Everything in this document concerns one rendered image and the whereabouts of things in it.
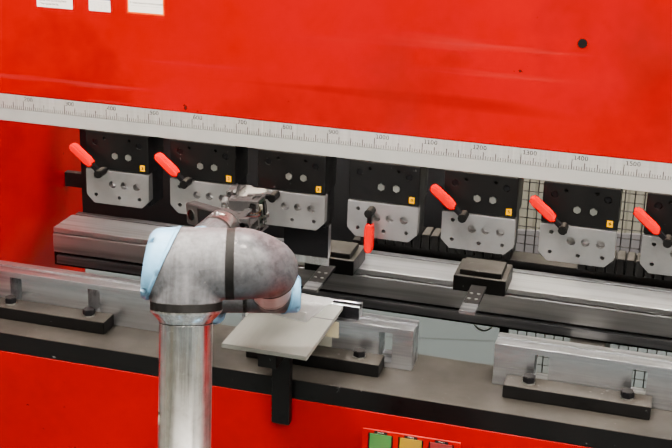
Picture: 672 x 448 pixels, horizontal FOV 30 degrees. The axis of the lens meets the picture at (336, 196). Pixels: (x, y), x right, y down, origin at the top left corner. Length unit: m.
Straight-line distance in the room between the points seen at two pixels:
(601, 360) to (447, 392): 0.32
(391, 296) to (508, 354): 0.41
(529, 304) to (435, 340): 2.05
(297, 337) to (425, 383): 0.30
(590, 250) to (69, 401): 1.21
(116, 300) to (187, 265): 0.96
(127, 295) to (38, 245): 0.58
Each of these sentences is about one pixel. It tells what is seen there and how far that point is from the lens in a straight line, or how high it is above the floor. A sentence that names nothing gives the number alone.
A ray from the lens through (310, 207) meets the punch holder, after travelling 2.66.
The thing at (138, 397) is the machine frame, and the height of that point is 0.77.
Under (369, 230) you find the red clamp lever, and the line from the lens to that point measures 2.58.
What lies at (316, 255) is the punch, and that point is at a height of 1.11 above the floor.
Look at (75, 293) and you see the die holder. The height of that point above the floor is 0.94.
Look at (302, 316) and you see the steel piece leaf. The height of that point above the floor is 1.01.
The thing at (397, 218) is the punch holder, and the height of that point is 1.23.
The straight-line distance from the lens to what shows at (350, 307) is 2.73.
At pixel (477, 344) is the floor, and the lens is 4.93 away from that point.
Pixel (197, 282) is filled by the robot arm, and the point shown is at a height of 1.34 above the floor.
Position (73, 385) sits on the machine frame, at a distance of 2.91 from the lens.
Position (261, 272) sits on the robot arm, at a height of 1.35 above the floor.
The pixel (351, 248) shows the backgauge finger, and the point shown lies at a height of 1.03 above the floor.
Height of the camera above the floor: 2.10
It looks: 19 degrees down
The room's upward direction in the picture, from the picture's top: 2 degrees clockwise
